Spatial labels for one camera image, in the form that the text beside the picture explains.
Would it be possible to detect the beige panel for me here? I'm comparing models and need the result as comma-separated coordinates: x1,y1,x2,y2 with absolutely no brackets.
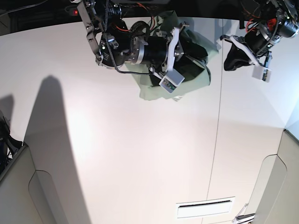
0,147,56,224
245,130,299,224

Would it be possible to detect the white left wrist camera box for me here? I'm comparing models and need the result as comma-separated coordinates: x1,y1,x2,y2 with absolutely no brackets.
252,66,272,83

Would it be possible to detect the beige right side panel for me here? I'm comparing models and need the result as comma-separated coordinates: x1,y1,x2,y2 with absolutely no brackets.
245,130,299,224

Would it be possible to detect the beige left side panel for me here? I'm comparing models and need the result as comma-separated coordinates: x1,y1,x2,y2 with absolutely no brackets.
0,147,56,224

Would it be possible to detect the white table cable slot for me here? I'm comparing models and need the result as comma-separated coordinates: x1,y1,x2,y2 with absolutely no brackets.
176,197,235,219

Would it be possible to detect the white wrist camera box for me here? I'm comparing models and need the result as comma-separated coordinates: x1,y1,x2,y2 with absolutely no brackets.
252,66,272,83
159,70,185,94

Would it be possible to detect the white power strip red switch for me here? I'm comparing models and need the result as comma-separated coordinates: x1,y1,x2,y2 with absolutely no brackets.
64,6,79,16

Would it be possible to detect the metal clamp stand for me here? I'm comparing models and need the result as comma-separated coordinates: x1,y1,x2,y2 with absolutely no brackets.
232,203,256,224

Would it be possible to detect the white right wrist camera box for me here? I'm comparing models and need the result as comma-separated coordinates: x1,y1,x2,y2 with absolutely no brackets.
159,70,185,94

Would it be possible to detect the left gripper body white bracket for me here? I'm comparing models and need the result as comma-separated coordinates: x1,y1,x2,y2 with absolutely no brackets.
220,35,273,68

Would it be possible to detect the green T-shirt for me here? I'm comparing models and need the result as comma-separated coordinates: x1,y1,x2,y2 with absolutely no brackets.
133,11,220,101

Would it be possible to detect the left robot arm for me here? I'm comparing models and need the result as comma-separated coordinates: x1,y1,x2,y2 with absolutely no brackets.
220,0,299,71

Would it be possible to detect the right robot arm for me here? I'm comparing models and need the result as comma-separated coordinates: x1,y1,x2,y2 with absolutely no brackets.
72,0,185,87

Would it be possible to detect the black cables bundle left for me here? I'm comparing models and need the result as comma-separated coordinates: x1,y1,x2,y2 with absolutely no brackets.
0,112,24,168

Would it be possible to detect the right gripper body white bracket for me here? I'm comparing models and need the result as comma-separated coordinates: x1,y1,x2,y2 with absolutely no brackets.
161,27,185,81

